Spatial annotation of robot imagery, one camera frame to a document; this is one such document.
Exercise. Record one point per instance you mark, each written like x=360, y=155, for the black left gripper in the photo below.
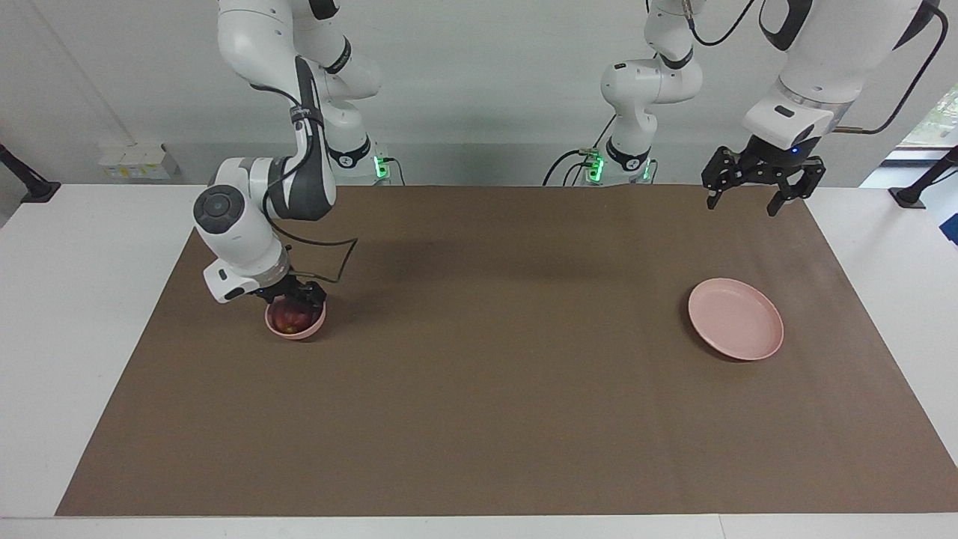
x=771, y=163

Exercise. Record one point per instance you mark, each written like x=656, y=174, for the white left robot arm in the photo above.
x=651, y=82

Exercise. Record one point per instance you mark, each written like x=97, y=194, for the brown table mat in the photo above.
x=479, y=404

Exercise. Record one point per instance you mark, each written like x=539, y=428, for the dark red apple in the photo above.
x=290, y=320

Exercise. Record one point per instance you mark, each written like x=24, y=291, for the pink plate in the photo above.
x=736, y=318

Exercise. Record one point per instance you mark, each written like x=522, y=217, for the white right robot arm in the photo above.
x=239, y=232

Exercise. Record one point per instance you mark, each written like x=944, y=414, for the window with dark frame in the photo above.
x=935, y=123

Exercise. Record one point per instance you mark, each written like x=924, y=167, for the white power strip box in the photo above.
x=138, y=161

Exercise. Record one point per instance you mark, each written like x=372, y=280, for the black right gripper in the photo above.
x=292, y=288

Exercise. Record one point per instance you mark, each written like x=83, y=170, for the black camera stand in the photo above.
x=34, y=187
x=917, y=191

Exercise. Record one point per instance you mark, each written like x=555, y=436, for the blue object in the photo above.
x=950, y=228

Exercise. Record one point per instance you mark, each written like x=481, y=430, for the pink bowl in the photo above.
x=296, y=335

